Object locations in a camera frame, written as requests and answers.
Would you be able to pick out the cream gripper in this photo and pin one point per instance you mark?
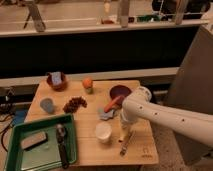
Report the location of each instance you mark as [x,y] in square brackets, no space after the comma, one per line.
[125,127]

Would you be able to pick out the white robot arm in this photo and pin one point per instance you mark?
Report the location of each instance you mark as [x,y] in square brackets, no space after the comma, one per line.
[195,125]

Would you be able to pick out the metal fork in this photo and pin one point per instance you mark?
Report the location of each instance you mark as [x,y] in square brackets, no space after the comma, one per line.
[126,142]

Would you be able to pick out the blue-grey cloth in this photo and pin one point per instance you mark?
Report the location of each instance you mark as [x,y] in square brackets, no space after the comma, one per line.
[106,115]

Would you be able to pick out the white paper cup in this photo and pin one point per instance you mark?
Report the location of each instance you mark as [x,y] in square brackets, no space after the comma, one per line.
[103,132]

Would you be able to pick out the purple bowl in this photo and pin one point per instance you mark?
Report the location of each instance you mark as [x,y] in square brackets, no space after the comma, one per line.
[120,91]

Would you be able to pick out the small glass cup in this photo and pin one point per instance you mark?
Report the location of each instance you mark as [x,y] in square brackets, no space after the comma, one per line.
[89,90]

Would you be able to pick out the bunch of dark grapes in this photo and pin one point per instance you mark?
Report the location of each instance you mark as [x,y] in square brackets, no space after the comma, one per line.
[74,104]

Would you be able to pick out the orange fruit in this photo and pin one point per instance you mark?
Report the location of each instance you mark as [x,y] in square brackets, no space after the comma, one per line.
[87,82]

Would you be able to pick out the black ladle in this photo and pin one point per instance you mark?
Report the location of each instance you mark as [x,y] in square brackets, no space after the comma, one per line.
[60,135]

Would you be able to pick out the blue cup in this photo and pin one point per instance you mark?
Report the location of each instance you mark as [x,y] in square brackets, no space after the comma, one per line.
[47,105]

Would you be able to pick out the green plastic tray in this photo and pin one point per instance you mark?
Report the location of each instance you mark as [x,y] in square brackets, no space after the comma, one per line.
[45,156]

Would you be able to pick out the grey sponge block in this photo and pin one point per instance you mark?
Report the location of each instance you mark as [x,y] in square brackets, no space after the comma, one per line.
[33,139]

